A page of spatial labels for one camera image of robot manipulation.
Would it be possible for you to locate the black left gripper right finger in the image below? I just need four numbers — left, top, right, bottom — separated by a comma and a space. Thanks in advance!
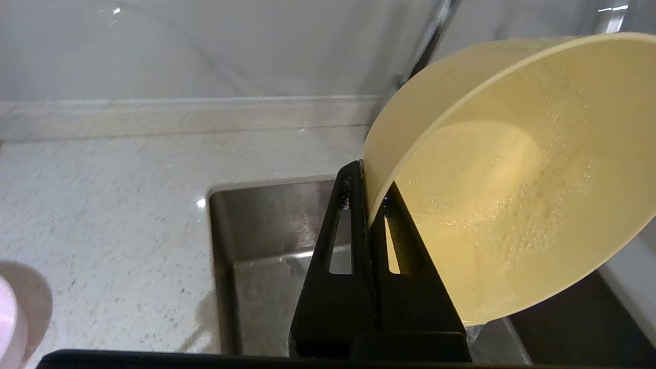
369, 182, 472, 362

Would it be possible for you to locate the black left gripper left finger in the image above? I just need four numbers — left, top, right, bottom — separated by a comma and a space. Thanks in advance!
289, 160, 378, 358

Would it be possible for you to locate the yellow plastic bowl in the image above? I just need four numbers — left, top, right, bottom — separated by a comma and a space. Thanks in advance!
362, 33, 656, 326

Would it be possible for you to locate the chrome faucet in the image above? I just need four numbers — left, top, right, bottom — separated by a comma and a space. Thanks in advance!
395, 0, 462, 90

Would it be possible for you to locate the pink plastic bowl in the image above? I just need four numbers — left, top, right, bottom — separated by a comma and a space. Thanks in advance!
0, 274, 29, 369

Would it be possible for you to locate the stainless steel sink basin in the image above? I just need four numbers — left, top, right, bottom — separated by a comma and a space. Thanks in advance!
208, 174, 656, 365

